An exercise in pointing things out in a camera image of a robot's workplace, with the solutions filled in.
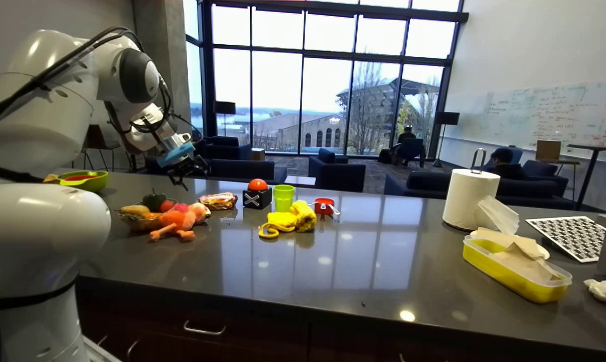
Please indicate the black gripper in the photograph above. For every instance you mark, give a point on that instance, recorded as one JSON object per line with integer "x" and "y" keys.
{"x": 185, "y": 163}

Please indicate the brown cardboard box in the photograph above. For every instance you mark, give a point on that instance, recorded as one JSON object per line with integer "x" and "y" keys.
{"x": 547, "y": 148}

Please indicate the small red toy fruit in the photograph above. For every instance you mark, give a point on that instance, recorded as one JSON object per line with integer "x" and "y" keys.
{"x": 166, "y": 205}

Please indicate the green toy apple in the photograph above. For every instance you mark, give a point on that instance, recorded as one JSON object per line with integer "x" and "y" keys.
{"x": 153, "y": 201}

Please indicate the orange toy carrot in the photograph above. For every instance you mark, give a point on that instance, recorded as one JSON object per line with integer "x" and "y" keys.
{"x": 178, "y": 220}

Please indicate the long dark blue sofa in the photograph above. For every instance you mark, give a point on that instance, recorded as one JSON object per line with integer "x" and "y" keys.
{"x": 241, "y": 168}

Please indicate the yellow toy banana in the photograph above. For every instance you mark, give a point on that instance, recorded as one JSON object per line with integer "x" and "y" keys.
{"x": 136, "y": 215}

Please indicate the black floor lamp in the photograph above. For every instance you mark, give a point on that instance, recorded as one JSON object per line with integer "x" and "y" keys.
{"x": 226, "y": 107}

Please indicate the green bowl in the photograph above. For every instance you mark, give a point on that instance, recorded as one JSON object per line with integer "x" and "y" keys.
{"x": 86, "y": 181}

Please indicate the dark chair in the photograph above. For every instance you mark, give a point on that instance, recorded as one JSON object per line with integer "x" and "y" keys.
{"x": 94, "y": 136}

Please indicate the green translucent cup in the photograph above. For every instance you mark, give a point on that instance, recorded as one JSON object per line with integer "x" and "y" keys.
{"x": 283, "y": 196}

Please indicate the yellow flat block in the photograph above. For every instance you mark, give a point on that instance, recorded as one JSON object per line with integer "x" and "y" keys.
{"x": 283, "y": 220}

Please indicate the red food piece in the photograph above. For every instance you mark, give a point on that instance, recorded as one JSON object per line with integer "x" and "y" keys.
{"x": 76, "y": 177}

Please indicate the small coffee table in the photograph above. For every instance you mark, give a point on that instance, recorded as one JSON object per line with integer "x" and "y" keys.
{"x": 300, "y": 180}

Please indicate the yellow toy corn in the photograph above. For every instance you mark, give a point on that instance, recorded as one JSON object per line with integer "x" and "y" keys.
{"x": 304, "y": 213}

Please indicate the yellow plate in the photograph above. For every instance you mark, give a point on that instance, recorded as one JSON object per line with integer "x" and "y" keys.
{"x": 50, "y": 177}

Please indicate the red toy piece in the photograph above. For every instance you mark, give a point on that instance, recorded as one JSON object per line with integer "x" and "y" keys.
{"x": 324, "y": 205}

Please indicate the dark blue armchair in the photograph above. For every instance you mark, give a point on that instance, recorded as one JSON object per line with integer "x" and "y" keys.
{"x": 335, "y": 172}

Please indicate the dark wooden cabinet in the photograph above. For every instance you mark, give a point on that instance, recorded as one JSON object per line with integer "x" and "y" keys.
{"x": 283, "y": 338}

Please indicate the seated person at window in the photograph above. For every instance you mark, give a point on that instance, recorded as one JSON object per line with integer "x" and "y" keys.
{"x": 406, "y": 141}

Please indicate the white paper towel roll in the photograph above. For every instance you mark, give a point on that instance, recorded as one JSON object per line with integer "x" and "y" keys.
{"x": 467, "y": 200}

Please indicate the metal paper towel holder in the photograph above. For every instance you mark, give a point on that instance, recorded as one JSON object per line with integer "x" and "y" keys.
{"x": 478, "y": 156}

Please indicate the clear plastic lid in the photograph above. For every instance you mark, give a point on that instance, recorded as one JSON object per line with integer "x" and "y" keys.
{"x": 498, "y": 213}

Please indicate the dark blue corner sofa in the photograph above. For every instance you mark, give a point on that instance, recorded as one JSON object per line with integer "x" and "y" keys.
{"x": 523, "y": 183}

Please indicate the yellow plastic container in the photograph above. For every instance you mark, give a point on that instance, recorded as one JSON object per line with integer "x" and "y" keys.
{"x": 510, "y": 280}

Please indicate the beige cloth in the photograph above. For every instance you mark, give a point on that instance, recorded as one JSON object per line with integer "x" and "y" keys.
{"x": 515, "y": 256}

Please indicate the black white checkerboard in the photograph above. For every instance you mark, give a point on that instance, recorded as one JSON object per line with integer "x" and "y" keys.
{"x": 573, "y": 235}

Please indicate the tall black table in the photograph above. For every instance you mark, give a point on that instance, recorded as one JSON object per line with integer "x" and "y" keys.
{"x": 594, "y": 146}

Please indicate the crumpled white tissue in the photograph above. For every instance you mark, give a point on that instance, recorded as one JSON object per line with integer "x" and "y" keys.
{"x": 604, "y": 289}

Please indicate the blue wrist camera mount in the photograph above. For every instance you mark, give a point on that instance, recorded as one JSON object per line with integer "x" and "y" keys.
{"x": 176, "y": 153}

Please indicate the black wall sign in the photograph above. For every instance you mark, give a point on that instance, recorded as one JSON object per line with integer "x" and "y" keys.
{"x": 448, "y": 116}

